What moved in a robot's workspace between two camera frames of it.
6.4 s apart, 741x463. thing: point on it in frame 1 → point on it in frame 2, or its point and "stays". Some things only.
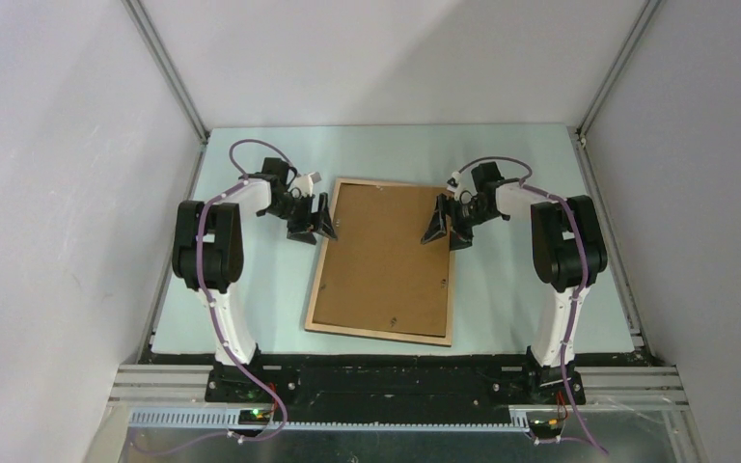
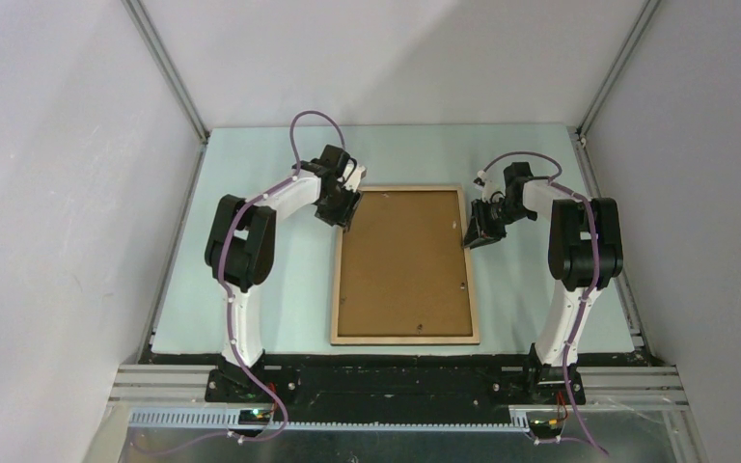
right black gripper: [458, 239] → [480, 228]
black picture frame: [323, 263] → [358, 340]
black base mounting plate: [397, 385] stays
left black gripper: [321, 221] → [344, 216]
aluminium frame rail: [160, 395] stays
